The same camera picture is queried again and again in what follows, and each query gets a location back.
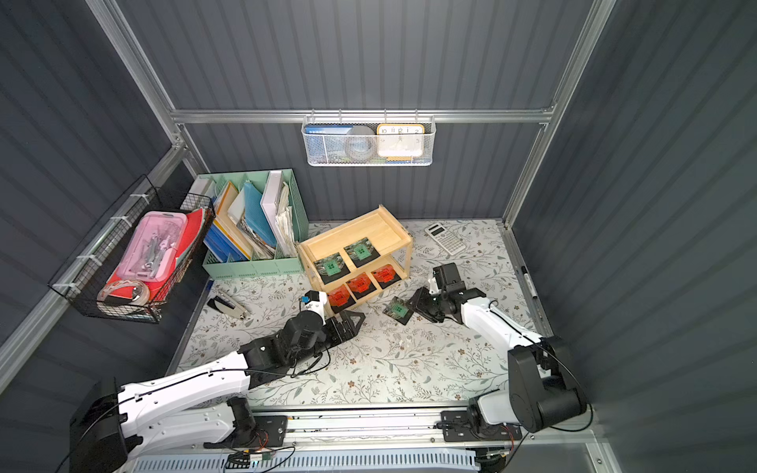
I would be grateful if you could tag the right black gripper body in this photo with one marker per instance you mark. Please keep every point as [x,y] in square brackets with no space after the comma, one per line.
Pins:
[432,302]

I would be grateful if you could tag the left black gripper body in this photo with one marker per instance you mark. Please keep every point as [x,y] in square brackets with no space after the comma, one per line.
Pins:
[334,325]

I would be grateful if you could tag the red tea bag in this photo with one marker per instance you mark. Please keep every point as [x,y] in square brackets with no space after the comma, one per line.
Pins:
[361,286]
[340,299]
[386,276]

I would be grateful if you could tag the green tea bag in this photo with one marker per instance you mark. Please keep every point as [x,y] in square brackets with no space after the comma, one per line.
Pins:
[331,268]
[398,310]
[362,252]

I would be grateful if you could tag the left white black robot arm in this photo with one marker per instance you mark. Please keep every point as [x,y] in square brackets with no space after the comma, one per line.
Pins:
[118,422]

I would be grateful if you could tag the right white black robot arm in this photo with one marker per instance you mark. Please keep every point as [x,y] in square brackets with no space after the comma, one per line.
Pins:
[541,391]

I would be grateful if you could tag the wooden two-tier shelf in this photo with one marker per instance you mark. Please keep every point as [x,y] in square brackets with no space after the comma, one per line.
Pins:
[390,238]

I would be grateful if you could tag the white calculator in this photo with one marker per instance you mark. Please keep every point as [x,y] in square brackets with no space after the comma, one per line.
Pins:
[445,238]

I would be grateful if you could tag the floral table mat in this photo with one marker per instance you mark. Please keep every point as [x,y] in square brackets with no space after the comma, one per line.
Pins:
[388,362]

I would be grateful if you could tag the black marker pen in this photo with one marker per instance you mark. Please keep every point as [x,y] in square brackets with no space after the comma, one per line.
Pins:
[529,282]

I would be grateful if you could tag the black white stapler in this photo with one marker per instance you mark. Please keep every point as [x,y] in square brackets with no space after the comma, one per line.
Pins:
[227,307]

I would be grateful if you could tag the loose paper stack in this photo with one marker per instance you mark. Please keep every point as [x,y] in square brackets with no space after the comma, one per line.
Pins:
[284,219]

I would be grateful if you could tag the blue books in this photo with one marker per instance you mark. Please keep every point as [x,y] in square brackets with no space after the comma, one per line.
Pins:
[222,248]

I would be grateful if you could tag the teal folder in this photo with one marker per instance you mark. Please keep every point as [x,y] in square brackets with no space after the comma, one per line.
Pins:
[254,216]

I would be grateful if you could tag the white binder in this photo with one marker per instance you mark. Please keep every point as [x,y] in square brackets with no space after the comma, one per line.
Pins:
[270,201]

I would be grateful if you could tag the yellow white clock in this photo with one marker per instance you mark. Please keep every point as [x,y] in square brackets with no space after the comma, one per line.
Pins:
[400,142]

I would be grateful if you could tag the clear tape roll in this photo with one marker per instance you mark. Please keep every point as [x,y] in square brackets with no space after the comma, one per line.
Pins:
[123,297]

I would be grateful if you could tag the pink plastic case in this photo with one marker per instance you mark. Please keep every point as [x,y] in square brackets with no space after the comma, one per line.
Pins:
[151,253]

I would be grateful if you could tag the grey tape roll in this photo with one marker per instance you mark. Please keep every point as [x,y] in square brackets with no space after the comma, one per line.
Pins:
[360,144]

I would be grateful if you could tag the green file organizer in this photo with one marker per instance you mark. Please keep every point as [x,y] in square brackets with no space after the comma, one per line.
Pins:
[226,191]

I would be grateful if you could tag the blue box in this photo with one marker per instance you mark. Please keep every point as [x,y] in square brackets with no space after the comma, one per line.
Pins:
[325,142]

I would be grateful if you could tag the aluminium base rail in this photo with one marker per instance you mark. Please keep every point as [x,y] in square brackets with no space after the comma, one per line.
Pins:
[355,425]

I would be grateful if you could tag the white wire wall basket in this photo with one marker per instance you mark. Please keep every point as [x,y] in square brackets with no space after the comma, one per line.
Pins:
[429,143]

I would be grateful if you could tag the black wire basket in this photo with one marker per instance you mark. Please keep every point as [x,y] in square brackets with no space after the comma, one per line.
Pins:
[85,273]

